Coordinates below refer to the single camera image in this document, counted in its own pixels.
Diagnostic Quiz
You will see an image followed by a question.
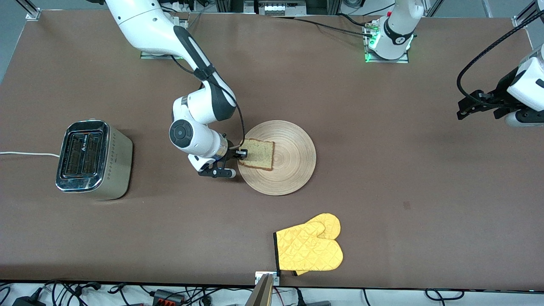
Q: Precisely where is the silver two-slot toaster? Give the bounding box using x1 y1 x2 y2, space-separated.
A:
55 119 133 201

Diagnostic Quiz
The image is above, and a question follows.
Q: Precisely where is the small metal edge bracket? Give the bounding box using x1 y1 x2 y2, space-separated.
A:
255 271 280 286

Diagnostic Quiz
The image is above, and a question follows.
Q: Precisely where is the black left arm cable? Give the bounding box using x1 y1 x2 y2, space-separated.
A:
456 8 544 109

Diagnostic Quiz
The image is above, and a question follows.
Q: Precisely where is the wooden bar at table edge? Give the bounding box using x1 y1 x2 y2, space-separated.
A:
244 273 274 306

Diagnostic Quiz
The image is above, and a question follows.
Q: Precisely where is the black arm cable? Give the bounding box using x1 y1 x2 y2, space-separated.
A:
456 8 544 109
170 53 247 149

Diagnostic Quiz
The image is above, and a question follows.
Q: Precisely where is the yellow quilted oven mitt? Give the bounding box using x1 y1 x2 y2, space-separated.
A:
273 213 344 277

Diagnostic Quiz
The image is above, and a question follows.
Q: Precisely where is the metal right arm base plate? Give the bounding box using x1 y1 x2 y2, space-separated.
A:
140 13 190 60

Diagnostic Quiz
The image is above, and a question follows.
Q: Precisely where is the round light wooden plate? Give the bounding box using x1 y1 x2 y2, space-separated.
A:
237 120 317 196

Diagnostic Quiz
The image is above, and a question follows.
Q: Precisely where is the white toaster power cable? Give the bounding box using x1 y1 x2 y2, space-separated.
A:
0 151 60 159

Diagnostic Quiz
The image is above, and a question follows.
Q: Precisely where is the black cable lying on table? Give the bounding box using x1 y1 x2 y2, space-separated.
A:
272 15 377 39

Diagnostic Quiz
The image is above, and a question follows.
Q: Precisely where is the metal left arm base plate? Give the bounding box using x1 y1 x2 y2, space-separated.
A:
365 19 411 64

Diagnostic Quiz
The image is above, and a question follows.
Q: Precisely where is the white power strip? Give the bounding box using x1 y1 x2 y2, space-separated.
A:
257 0 307 17

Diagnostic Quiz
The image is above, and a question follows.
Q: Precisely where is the black looped floor cable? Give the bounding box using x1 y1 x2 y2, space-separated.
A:
425 289 465 301

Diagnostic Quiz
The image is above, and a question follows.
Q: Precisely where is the aluminium frame corner post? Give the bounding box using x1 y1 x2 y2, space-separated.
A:
25 0 42 21
512 0 544 29

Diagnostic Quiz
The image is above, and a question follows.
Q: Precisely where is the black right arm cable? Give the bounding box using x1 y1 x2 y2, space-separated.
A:
170 53 247 149

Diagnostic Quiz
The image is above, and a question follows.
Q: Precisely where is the slice of brown-crust bread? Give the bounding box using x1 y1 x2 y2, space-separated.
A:
238 139 275 171

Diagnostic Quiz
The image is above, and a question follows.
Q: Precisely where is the red and black connector block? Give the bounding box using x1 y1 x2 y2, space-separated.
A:
152 289 186 305

